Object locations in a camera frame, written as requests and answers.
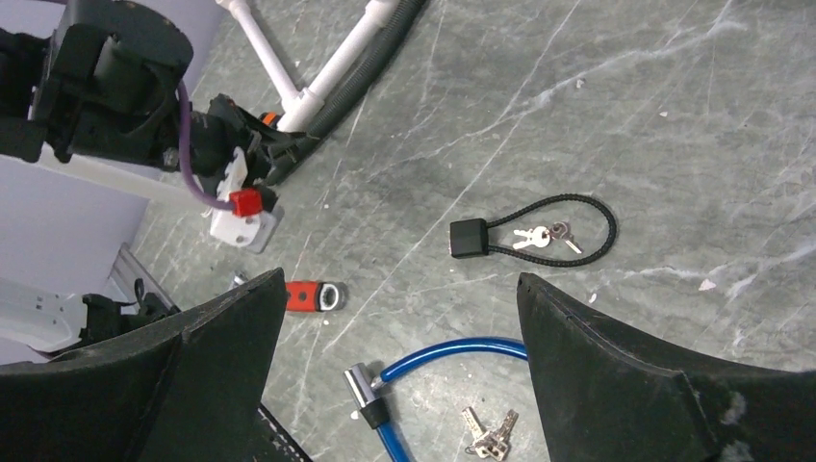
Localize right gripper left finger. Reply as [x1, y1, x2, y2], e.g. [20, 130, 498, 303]
[1, 269, 287, 461]

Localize black cable padlock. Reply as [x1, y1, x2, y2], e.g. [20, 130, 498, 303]
[448, 193, 619, 269]

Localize aluminium rail frame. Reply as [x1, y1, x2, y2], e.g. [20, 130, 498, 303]
[108, 242, 176, 314]

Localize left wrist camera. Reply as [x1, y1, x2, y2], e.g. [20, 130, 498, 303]
[209, 147, 283, 254]

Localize orange black padlock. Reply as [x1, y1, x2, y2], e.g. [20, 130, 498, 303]
[259, 112, 282, 128]

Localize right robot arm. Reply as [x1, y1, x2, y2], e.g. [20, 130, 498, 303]
[1, 269, 815, 461]

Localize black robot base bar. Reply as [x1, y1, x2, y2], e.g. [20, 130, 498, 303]
[252, 404, 312, 462]

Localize small silver padlock key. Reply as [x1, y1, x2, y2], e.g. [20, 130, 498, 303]
[512, 221, 583, 255]

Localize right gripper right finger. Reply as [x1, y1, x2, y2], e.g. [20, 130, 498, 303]
[517, 272, 815, 461]

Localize black corrugated hose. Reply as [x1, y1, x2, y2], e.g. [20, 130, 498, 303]
[264, 0, 431, 188]

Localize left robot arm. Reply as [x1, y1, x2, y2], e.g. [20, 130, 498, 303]
[1, 1, 295, 200]

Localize blue cable lock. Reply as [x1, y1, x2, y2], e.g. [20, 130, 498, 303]
[342, 336, 529, 461]

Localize white PVC pipe frame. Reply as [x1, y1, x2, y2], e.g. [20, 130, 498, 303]
[217, 1, 397, 132]

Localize red handled adjustable wrench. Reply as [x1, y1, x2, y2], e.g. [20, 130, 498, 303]
[229, 270, 350, 315]

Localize silver lock keys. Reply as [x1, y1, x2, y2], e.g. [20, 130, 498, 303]
[461, 407, 519, 461]

